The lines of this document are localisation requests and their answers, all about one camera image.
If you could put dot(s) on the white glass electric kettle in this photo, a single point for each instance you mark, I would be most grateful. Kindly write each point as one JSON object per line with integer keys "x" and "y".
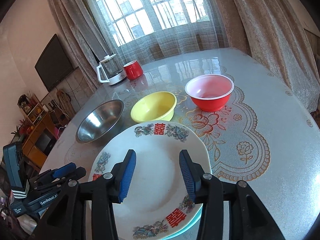
{"x": 110, "y": 71}

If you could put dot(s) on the window with bars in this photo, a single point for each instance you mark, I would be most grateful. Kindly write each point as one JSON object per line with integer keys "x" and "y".
{"x": 129, "y": 20}

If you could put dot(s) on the black wall television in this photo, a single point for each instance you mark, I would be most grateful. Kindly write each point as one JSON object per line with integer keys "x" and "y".
{"x": 53, "y": 64}

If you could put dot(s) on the beige curtain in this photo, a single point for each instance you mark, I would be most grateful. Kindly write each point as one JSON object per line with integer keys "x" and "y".
{"x": 84, "y": 41}
{"x": 270, "y": 31}

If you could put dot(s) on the yellow plastic bowl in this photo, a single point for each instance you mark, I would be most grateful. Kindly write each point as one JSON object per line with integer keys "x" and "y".
{"x": 155, "y": 106}

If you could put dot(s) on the stainless steel bowl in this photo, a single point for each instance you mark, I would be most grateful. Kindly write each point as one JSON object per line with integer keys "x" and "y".
{"x": 102, "y": 124}

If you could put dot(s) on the left beige curtain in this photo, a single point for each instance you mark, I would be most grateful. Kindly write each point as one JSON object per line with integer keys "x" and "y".
{"x": 84, "y": 41}

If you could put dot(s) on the large white dragon plate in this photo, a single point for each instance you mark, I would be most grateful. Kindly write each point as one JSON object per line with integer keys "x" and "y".
{"x": 157, "y": 186}

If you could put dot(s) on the right beige curtain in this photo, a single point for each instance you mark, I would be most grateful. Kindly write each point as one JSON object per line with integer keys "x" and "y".
{"x": 270, "y": 31}

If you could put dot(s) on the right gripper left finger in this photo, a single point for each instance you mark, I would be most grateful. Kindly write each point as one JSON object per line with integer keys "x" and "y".
{"x": 66, "y": 216}

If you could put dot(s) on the teal plastic plate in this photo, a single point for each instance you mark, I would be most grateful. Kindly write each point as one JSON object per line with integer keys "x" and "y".
{"x": 181, "y": 219}

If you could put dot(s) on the red plastic bowl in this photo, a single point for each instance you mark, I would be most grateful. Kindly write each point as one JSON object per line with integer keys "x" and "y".
{"x": 210, "y": 92}

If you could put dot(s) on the floral lace tablecloth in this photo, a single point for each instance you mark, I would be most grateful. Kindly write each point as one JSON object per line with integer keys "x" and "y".
{"x": 237, "y": 150}

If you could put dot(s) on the white sheer curtain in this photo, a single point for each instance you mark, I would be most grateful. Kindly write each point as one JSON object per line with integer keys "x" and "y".
{"x": 174, "y": 41}

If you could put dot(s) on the wooden cabinet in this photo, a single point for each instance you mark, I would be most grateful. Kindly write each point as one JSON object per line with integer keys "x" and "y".
{"x": 39, "y": 128}

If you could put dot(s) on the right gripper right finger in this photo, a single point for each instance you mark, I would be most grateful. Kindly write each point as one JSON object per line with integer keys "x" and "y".
{"x": 248, "y": 217}

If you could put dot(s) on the red ceramic mug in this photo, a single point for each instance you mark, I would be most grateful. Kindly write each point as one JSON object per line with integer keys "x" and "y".
{"x": 133, "y": 70}

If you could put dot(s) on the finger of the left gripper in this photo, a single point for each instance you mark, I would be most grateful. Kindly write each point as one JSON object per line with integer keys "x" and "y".
{"x": 51, "y": 175}
{"x": 58, "y": 183}

